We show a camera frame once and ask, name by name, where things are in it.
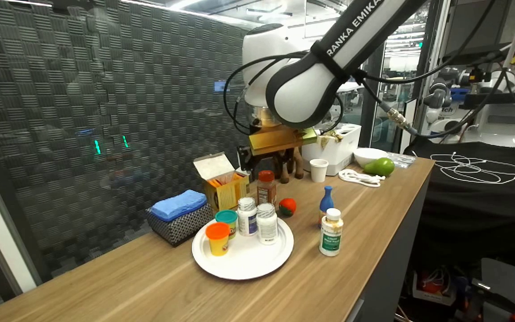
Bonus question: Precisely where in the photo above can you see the white bowl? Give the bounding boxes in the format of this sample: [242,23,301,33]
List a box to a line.
[353,146,390,171]

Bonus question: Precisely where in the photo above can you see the yellow play-doh tub teal lid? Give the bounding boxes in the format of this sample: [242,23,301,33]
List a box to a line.
[213,207,240,239]

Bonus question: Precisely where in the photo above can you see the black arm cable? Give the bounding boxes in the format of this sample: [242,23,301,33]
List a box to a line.
[221,49,308,137]

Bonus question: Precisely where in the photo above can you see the black draped table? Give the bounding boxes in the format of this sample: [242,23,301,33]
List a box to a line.
[403,139,515,252]

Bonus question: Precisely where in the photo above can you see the white bottle with green label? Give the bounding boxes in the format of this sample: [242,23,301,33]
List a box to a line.
[319,205,346,257]

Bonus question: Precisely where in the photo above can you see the thin white looped cable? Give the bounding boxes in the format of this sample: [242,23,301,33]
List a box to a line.
[430,150,515,185]

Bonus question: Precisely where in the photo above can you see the white pill bottle purple label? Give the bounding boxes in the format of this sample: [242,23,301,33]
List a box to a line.
[237,196,260,236]

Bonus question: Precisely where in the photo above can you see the yellow orange cardboard box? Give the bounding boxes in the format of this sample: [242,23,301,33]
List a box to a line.
[192,151,251,212]

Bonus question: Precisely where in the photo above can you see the blue sponge cloth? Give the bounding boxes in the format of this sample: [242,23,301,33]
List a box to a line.
[147,187,210,223]

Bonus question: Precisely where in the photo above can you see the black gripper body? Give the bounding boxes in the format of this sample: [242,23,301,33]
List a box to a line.
[237,141,280,173]

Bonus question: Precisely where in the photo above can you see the yellow play-doh tub orange lid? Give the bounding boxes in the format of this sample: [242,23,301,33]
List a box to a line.
[205,221,233,257]

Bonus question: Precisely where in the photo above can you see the orange strawberry plushie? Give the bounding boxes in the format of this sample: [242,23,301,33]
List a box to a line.
[278,196,299,218]

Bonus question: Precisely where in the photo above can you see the small blue-capped bottle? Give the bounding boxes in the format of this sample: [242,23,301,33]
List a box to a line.
[256,202,280,244]

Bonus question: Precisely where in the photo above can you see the white paper plate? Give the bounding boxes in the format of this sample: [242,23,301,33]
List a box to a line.
[190,214,298,282]

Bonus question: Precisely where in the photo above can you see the brown moose plush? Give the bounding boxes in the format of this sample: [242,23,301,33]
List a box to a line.
[274,146,308,185]

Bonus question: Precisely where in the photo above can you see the white paper cup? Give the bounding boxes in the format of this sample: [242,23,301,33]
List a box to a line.
[308,157,331,184]

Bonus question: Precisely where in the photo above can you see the white hydroponic appliance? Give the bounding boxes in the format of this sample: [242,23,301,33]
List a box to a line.
[301,121,364,176]

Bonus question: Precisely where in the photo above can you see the green fruit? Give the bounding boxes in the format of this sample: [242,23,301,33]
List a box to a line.
[362,155,398,178]

